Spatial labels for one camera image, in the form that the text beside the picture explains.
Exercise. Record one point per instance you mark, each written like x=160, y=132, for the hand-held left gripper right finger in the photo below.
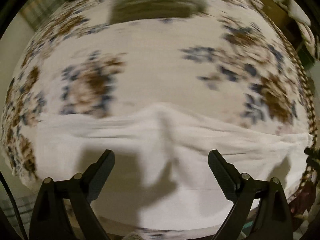
x=221, y=173

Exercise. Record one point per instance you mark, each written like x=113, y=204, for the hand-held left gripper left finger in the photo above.
x=102, y=173

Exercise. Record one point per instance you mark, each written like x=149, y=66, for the white pants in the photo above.
x=190, y=170

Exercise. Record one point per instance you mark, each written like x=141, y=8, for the floral bed sheet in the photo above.
x=155, y=62

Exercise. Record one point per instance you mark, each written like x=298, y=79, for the grey folded cloth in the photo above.
x=160, y=3

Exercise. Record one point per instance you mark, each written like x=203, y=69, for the white pillow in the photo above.
x=298, y=11

